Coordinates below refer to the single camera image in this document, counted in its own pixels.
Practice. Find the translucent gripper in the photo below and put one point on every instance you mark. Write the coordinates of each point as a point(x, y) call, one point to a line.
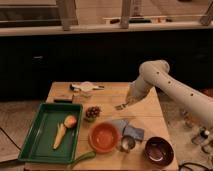
point(131, 100)

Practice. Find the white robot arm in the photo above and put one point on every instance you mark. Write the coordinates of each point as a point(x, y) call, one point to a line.
point(155, 74)

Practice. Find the red bowl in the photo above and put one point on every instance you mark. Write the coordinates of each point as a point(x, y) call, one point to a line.
point(103, 137)

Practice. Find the dark purple bowl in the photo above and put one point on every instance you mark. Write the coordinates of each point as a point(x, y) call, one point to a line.
point(159, 151)

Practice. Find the grey cloth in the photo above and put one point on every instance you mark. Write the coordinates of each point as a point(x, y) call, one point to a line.
point(120, 124)

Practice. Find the bunch of toy grapes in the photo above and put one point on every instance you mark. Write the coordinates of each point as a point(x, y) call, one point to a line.
point(92, 113)

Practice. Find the white citrus juicer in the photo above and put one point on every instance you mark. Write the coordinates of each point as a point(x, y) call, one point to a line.
point(85, 87)

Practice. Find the small metal cup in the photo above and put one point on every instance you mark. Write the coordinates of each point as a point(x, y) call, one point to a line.
point(127, 143)

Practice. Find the toy peach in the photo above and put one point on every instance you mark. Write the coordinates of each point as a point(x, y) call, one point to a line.
point(70, 121)

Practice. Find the green toy pepper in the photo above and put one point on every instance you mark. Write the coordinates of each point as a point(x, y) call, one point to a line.
point(86, 156)

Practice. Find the toy yellow corn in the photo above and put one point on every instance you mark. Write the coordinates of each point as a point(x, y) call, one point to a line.
point(61, 130)

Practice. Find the green plastic tray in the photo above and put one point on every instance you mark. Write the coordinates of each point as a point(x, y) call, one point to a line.
point(38, 144)

